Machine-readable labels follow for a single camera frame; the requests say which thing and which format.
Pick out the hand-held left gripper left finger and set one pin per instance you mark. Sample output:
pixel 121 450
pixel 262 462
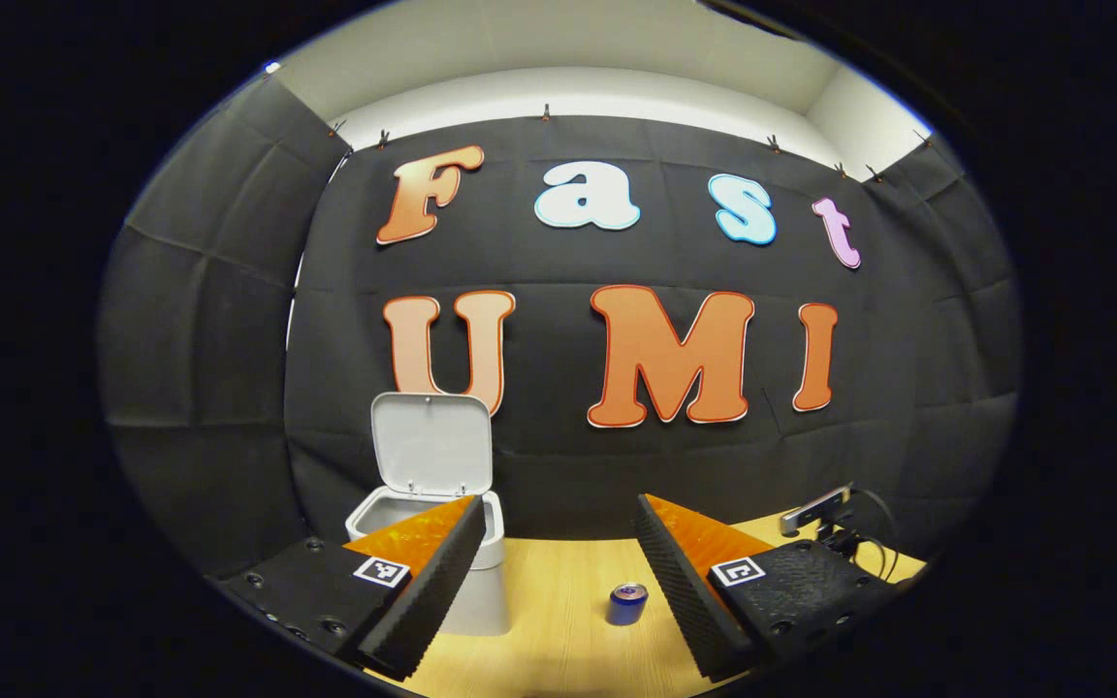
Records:
pixel 432 591

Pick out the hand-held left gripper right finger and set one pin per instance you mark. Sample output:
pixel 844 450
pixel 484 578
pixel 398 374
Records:
pixel 680 591

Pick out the blue pop can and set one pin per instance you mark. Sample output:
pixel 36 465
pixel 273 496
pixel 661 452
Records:
pixel 627 606

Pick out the white desktop garbage bin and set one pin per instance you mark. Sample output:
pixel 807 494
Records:
pixel 432 446

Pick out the wooden desktop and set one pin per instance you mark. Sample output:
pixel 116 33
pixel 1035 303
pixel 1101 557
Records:
pixel 558 601

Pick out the black backdrop cloth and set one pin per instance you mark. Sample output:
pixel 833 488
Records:
pixel 539 465

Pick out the row of small cloth clips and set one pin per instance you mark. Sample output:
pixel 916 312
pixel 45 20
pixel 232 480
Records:
pixel 546 112

